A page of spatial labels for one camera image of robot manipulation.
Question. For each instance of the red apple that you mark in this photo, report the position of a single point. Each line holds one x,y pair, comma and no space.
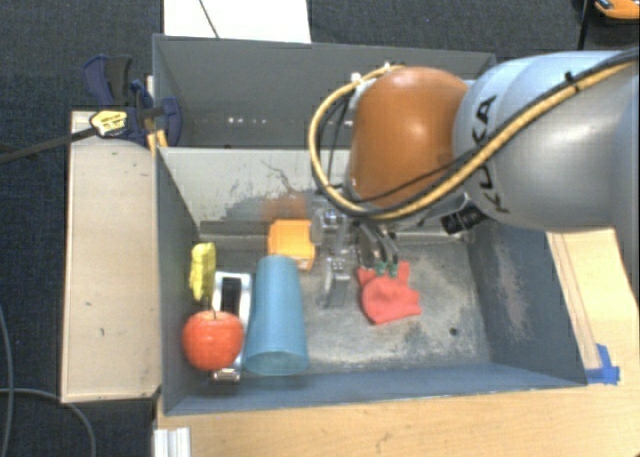
212,340

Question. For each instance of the blue plastic cup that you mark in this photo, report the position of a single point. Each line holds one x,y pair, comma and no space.
277,315

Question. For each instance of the red cloth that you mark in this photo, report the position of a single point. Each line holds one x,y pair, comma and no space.
390,300

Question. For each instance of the pale wood flat board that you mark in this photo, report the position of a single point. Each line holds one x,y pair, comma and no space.
110,270

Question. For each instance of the black cylinder on white bracket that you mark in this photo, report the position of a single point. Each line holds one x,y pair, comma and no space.
462,220

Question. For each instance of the orange box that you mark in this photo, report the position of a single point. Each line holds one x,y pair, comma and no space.
290,242

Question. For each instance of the yellow sponge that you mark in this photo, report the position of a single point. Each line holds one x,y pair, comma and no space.
202,270

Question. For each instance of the grey metal bin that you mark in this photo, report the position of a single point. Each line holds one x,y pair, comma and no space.
400,345

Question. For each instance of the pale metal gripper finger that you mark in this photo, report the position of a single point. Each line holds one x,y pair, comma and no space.
341,290
326,287

